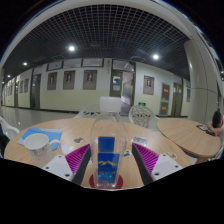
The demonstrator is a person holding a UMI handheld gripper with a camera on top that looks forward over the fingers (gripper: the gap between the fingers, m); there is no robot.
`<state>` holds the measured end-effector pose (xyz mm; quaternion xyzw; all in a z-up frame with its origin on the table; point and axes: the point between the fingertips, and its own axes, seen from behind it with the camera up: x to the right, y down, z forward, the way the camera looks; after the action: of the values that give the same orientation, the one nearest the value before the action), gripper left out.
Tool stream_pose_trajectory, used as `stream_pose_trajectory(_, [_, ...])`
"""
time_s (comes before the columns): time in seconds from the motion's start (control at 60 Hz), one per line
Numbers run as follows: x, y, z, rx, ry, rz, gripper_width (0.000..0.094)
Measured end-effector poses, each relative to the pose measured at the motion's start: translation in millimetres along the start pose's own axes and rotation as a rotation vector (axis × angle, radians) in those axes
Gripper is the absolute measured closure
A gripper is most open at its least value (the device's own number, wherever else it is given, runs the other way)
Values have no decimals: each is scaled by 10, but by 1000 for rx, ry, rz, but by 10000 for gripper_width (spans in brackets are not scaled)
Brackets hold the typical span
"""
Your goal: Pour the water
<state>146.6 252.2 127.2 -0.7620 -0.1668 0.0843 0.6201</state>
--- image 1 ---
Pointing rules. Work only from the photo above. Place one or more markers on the flat round red coaster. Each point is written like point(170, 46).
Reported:
point(119, 182)

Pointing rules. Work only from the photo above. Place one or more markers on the open dark double door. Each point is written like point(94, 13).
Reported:
point(115, 95)

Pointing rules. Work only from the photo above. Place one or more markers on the black tablet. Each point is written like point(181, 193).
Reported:
point(203, 128)

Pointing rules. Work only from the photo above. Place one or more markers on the black bag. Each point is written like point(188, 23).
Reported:
point(3, 145)

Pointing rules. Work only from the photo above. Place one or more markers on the framed wall portraits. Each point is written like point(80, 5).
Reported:
point(90, 80)

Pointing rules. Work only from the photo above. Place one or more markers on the person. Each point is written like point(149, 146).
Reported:
point(218, 121)

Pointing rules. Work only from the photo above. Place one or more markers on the clear water bottle blue label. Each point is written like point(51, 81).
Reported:
point(108, 156)

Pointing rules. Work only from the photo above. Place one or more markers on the blue paper sheet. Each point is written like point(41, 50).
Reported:
point(50, 133)

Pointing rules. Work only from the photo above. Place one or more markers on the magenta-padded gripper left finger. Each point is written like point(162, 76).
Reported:
point(76, 160)

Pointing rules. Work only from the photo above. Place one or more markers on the dark wooden door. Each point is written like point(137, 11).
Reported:
point(35, 91)
point(177, 98)

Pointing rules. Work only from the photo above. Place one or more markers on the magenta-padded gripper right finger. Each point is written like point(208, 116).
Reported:
point(148, 160)

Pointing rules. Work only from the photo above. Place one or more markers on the horizontal wall frames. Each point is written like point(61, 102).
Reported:
point(92, 62)

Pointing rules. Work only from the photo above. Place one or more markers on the white ceramic mug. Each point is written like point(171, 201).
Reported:
point(38, 148)

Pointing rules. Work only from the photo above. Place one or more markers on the small dark printed card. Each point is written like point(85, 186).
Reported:
point(127, 153)
point(78, 140)
point(139, 140)

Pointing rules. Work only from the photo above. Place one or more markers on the round ceiling lights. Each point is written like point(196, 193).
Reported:
point(71, 48)

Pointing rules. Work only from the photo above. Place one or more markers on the small white paper card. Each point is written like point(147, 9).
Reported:
point(65, 149)

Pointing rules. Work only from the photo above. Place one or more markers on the green exit sign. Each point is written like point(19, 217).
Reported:
point(142, 104)

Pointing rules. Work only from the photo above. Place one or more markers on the round wooden side table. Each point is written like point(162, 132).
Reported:
point(186, 136)

